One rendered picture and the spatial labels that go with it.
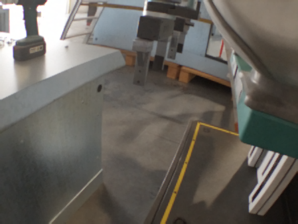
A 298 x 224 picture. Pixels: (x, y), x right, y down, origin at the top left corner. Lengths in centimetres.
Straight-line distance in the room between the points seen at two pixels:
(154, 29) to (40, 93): 29
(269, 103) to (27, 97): 47
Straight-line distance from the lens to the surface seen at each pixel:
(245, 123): 34
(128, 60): 274
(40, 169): 66
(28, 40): 69
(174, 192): 69
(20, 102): 47
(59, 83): 54
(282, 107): 34
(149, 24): 44
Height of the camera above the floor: 83
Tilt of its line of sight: 29 degrees down
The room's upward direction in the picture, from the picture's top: 10 degrees clockwise
